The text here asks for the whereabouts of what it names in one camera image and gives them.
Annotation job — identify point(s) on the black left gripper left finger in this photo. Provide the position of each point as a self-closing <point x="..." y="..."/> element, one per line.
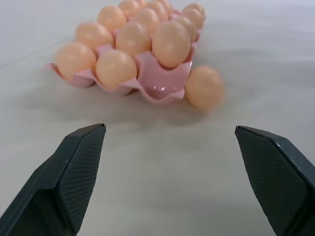
<point x="61" y="186"/>

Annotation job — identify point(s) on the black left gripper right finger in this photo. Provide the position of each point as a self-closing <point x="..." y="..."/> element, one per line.
<point x="278" y="182"/>

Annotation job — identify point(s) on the beige egg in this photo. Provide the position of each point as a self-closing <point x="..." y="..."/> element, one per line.
<point x="133" y="37"/>
<point x="204" y="88"/>
<point x="158" y="9"/>
<point x="141" y="2"/>
<point x="115" y="69"/>
<point x="128" y="7"/>
<point x="195" y="17"/>
<point x="167" y="4"/>
<point x="198" y="7"/>
<point x="171" y="44"/>
<point x="93" y="34"/>
<point x="75" y="58"/>
<point x="147" y="20"/>
<point x="111" y="17"/>
<point x="188" y="27"/>

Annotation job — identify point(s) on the pink plastic egg tray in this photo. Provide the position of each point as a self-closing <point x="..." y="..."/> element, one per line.
<point x="162" y="81"/>

